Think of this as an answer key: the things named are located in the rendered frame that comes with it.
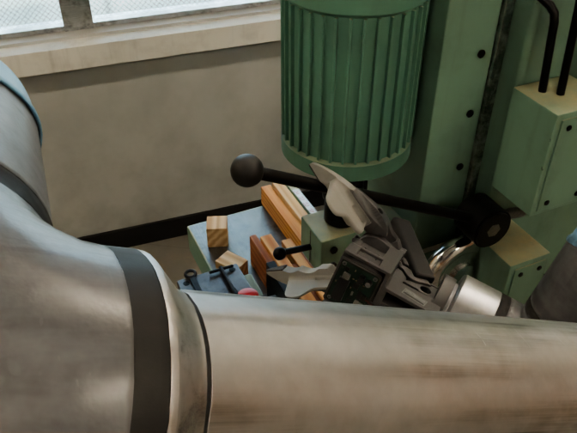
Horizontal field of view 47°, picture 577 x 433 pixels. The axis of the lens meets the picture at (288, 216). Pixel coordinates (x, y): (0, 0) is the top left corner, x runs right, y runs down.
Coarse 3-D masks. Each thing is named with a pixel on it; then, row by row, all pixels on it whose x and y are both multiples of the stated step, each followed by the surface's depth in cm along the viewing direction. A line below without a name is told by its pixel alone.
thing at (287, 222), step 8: (264, 192) 126; (272, 192) 126; (264, 200) 128; (272, 200) 124; (280, 200) 124; (272, 208) 124; (280, 208) 122; (272, 216) 126; (280, 216) 122; (288, 216) 120; (280, 224) 123; (288, 224) 118; (296, 224) 118; (288, 232) 119; (296, 232) 117; (296, 240) 117
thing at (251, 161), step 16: (240, 160) 67; (256, 160) 68; (240, 176) 67; (256, 176) 67; (272, 176) 70; (288, 176) 71; (304, 176) 72; (368, 192) 78; (480, 192) 91; (400, 208) 81; (416, 208) 82; (432, 208) 84; (448, 208) 86; (464, 208) 90; (480, 208) 88; (496, 208) 88; (512, 208) 92; (464, 224) 89; (480, 224) 87; (496, 224) 88; (480, 240) 89; (496, 240) 90
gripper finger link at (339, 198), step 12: (312, 168) 73; (324, 168) 72; (324, 180) 73; (336, 180) 72; (336, 192) 71; (348, 192) 72; (336, 204) 70; (348, 204) 72; (348, 216) 71; (360, 216) 73; (360, 228) 72
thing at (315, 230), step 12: (312, 216) 100; (396, 216) 100; (312, 228) 98; (324, 228) 98; (336, 228) 98; (348, 228) 98; (312, 240) 98; (324, 240) 96; (336, 240) 96; (348, 240) 97; (312, 252) 100; (324, 252) 96; (336, 252) 97; (312, 264) 101; (336, 264) 98
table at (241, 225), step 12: (228, 216) 127; (240, 216) 127; (252, 216) 127; (264, 216) 127; (192, 228) 124; (204, 228) 124; (228, 228) 124; (240, 228) 124; (252, 228) 124; (264, 228) 124; (276, 228) 124; (192, 240) 122; (204, 240) 121; (228, 240) 121; (240, 240) 121; (276, 240) 121; (192, 252) 126; (204, 252) 119; (216, 252) 119; (240, 252) 119; (204, 264) 118; (252, 276) 114; (264, 288) 111
